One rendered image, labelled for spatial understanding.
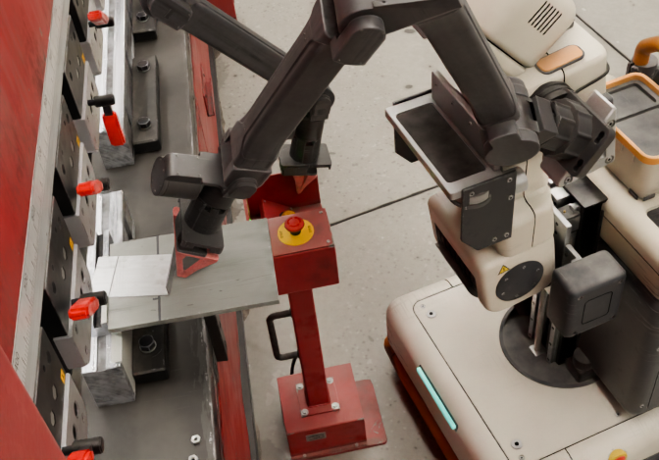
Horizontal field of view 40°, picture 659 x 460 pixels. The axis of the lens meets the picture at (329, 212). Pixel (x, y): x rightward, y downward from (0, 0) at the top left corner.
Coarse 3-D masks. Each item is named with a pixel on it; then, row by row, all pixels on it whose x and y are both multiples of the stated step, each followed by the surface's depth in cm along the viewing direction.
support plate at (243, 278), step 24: (144, 240) 149; (168, 240) 149; (240, 240) 148; (264, 240) 147; (192, 264) 145; (216, 264) 144; (240, 264) 144; (264, 264) 144; (192, 288) 141; (216, 288) 141; (240, 288) 140; (264, 288) 140; (120, 312) 139; (144, 312) 139; (168, 312) 138; (192, 312) 138; (216, 312) 138
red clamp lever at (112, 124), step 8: (96, 96) 137; (104, 96) 136; (112, 96) 137; (88, 104) 137; (96, 104) 136; (104, 104) 137; (112, 104) 137; (104, 112) 138; (112, 112) 139; (104, 120) 139; (112, 120) 139; (112, 128) 140; (120, 128) 141; (112, 136) 141; (120, 136) 141; (112, 144) 143; (120, 144) 143
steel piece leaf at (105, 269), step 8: (104, 264) 146; (112, 264) 146; (96, 272) 145; (104, 272) 145; (112, 272) 145; (96, 280) 144; (104, 280) 144; (112, 280) 144; (96, 288) 143; (104, 288) 142
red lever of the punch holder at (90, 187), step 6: (90, 180) 117; (96, 180) 117; (102, 180) 121; (108, 180) 121; (78, 186) 113; (84, 186) 113; (90, 186) 113; (96, 186) 115; (102, 186) 119; (108, 186) 121; (78, 192) 113; (84, 192) 113; (90, 192) 113; (96, 192) 116
